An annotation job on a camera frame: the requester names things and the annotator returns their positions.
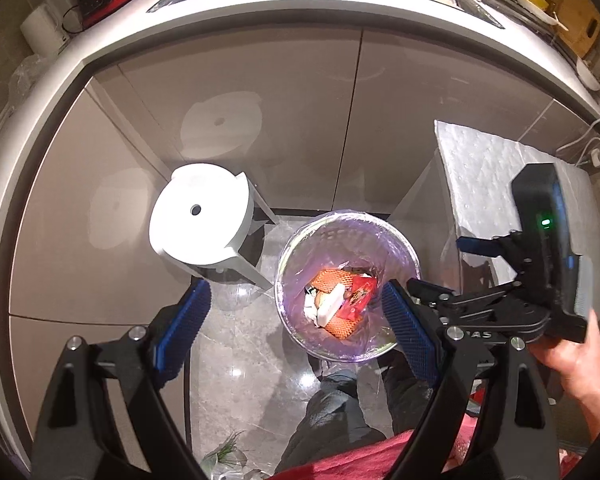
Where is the red snack packet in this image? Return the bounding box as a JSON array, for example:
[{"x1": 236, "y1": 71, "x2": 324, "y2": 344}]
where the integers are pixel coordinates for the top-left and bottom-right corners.
[{"x1": 336, "y1": 274, "x2": 377, "y2": 322}]

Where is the orange foam fruit net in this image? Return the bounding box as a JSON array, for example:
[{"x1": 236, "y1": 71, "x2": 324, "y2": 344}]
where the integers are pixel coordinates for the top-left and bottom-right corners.
[{"x1": 303, "y1": 268, "x2": 365, "y2": 340}]

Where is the person right forearm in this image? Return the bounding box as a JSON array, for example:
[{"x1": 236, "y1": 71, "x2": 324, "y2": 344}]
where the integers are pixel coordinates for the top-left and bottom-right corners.
[{"x1": 578, "y1": 387, "x2": 600, "y2": 441}]

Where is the trash bin with purple bag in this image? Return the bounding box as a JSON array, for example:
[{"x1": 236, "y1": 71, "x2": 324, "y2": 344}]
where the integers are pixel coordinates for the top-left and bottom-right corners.
[{"x1": 274, "y1": 210, "x2": 420, "y2": 363}]

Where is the person right hand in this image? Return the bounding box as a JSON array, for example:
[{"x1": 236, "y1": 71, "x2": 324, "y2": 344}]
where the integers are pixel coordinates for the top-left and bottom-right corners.
[{"x1": 530, "y1": 309, "x2": 600, "y2": 419}]

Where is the person dark trouser leg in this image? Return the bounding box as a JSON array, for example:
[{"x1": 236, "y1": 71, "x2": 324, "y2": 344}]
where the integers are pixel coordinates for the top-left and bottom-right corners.
[{"x1": 275, "y1": 349, "x2": 431, "y2": 474}]

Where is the white round stool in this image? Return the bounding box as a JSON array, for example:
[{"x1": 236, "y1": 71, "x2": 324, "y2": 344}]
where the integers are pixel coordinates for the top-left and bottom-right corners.
[{"x1": 148, "y1": 162, "x2": 278, "y2": 290}]

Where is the green leaf scrap on floor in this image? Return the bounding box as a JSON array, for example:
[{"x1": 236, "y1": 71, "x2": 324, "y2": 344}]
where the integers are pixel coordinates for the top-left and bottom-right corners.
[{"x1": 200, "y1": 431, "x2": 247, "y2": 480}]

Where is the white bubble sheet mat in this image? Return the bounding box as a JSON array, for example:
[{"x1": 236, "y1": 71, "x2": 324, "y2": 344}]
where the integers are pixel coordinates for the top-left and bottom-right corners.
[{"x1": 434, "y1": 120, "x2": 600, "y2": 318}]

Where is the white bowl on counter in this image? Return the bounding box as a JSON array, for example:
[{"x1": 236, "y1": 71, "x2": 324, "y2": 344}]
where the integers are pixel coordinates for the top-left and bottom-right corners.
[{"x1": 576, "y1": 58, "x2": 600, "y2": 92}]

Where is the wooden cutting board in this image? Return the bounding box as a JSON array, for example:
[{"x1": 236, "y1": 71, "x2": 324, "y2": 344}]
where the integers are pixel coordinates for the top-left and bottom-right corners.
[{"x1": 546, "y1": 0, "x2": 600, "y2": 58}]

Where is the white paper towel roll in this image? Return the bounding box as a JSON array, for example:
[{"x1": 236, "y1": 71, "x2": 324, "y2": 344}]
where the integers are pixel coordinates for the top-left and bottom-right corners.
[{"x1": 20, "y1": 2, "x2": 70, "y2": 58}]

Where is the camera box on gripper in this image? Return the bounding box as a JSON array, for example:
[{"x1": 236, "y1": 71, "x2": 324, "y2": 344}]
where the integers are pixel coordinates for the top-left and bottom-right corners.
[{"x1": 510, "y1": 162, "x2": 594, "y2": 342}]

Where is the white power cable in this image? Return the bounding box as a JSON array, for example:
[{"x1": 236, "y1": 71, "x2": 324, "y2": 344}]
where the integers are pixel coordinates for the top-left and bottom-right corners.
[{"x1": 554, "y1": 104, "x2": 600, "y2": 166}]

